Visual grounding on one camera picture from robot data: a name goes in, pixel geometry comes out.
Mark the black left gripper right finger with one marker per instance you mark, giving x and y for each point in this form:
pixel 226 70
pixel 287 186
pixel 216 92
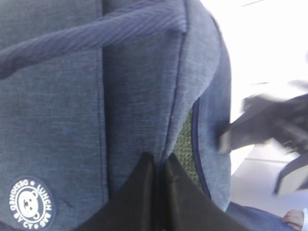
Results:
pixel 188 208

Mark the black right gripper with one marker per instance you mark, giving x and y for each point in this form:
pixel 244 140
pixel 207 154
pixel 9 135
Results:
pixel 286 122

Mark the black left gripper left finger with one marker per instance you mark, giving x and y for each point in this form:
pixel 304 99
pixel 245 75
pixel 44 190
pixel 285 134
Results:
pixel 130 209

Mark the green cucumber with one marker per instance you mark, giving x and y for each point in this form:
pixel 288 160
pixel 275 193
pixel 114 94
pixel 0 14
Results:
pixel 184 152

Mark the dark navy lunch bag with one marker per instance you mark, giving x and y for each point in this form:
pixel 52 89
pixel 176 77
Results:
pixel 88 86

